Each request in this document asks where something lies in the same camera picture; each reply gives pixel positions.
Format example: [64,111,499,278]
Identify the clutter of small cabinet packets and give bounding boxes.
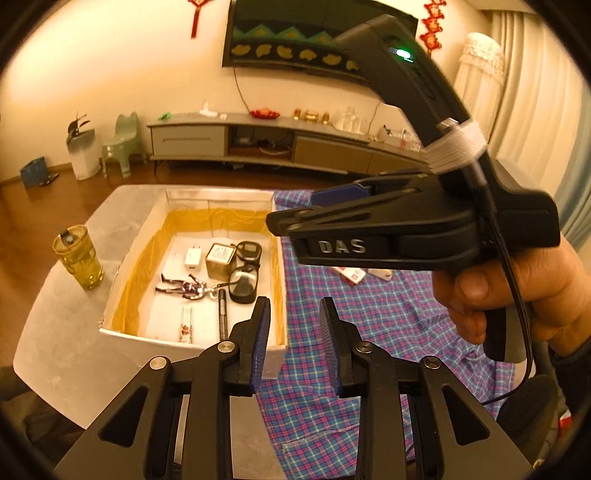
[369,124,423,151]

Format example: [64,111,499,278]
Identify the white foam box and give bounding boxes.
[98,186,289,379]

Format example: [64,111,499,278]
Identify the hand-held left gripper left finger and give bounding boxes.
[53,296,272,480]

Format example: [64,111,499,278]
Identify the green child chair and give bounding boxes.
[100,112,149,178]

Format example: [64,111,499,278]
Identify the pale window curtain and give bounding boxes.
[489,9,591,232]

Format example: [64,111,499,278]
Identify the person's right forearm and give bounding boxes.
[549,333,591,386]

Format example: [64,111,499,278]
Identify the person's right hand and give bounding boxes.
[433,235,585,344]

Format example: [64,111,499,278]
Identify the blue plaid cloth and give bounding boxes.
[256,189,568,480]

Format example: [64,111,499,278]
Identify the purple toy figurine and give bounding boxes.
[156,273,218,301]

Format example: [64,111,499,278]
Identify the glass jar with yellow liquid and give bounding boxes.
[52,224,105,291]

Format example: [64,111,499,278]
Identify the dark sunglasses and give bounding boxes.
[228,241,263,304]

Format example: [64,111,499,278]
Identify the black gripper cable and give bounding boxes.
[475,159,536,404]

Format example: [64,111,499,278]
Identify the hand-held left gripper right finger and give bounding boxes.
[320,296,534,480]

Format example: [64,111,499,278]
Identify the group of clear glasses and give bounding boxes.
[333,107,368,132]

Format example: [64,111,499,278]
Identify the white planter with dark plant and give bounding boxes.
[66,111,102,181]

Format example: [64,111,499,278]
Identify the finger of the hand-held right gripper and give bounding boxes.
[265,182,476,241]
[310,170,439,208]

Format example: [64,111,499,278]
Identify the standing air conditioner with cover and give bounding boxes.
[455,32,506,153]

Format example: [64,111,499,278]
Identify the blue plastic basket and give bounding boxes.
[19,158,48,188]

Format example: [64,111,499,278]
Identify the red knot wall ornament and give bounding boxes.
[418,0,448,58]
[187,0,208,40]

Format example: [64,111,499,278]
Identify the tan square box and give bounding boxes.
[205,242,238,280]

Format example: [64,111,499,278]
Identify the long grey television cabinet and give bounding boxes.
[147,111,435,177]

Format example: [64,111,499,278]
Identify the white box with red label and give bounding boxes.
[336,267,368,288]

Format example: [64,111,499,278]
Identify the wall television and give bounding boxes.
[222,0,419,86]

